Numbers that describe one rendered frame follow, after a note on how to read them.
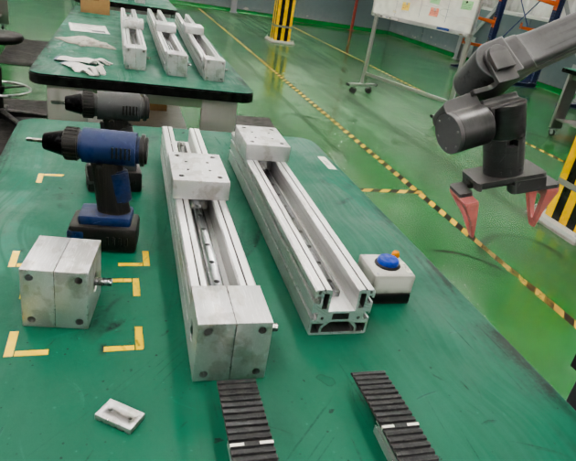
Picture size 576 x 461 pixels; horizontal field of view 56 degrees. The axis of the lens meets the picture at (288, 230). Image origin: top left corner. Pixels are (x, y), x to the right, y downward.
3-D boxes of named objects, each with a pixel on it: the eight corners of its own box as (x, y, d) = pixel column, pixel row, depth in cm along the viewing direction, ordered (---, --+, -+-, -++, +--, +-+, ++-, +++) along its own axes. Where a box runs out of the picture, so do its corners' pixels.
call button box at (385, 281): (408, 304, 98) (417, 274, 96) (359, 305, 96) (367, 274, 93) (389, 280, 105) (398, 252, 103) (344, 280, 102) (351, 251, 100)
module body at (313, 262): (364, 333, 88) (376, 289, 84) (306, 335, 85) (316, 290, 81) (261, 162, 156) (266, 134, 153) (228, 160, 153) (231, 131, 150)
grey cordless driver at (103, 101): (146, 193, 124) (151, 99, 115) (53, 192, 117) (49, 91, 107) (143, 180, 130) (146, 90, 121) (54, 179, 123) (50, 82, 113)
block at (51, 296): (105, 330, 79) (105, 274, 74) (22, 326, 77) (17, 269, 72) (116, 292, 87) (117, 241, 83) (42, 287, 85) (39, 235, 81)
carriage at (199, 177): (227, 213, 107) (230, 182, 104) (171, 211, 104) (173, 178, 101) (216, 183, 121) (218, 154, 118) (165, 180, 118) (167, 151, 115)
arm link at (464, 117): (505, 40, 74) (472, 76, 82) (434, 57, 71) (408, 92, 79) (544, 115, 72) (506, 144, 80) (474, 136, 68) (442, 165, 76)
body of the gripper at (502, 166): (547, 184, 78) (550, 134, 74) (478, 196, 77) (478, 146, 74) (525, 169, 83) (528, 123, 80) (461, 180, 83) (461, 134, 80)
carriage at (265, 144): (286, 173, 134) (291, 146, 131) (243, 170, 131) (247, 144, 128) (272, 151, 148) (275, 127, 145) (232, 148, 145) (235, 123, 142)
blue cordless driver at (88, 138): (142, 254, 99) (146, 141, 90) (26, 248, 95) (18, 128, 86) (144, 235, 106) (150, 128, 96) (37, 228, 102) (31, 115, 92)
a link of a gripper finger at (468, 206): (512, 240, 81) (514, 182, 77) (465, 248, 81) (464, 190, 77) (492, 221, 87) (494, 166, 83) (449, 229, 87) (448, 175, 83)
